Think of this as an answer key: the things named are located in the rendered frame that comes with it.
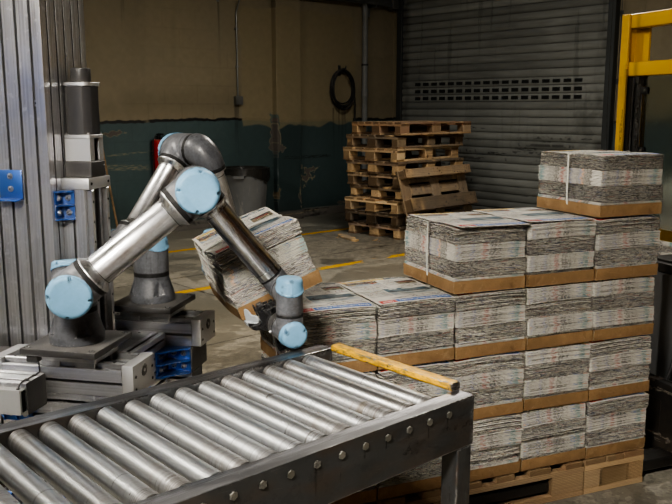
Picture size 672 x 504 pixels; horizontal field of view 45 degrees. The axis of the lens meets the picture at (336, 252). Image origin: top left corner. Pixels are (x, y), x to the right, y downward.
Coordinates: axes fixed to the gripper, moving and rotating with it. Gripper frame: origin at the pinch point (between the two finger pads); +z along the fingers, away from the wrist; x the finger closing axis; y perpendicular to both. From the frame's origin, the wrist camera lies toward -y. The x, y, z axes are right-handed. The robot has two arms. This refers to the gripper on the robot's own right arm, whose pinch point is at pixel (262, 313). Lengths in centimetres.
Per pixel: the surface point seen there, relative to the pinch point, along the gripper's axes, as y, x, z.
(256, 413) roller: 6, 22, -74
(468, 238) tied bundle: -6, -73, -4
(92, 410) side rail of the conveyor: 18, 54, -61
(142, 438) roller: 15, 46, -80
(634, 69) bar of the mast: 11, -195, 45
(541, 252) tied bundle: -23, -99, -4
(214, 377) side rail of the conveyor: 8, 26, -49
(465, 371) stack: -49, -57, -5
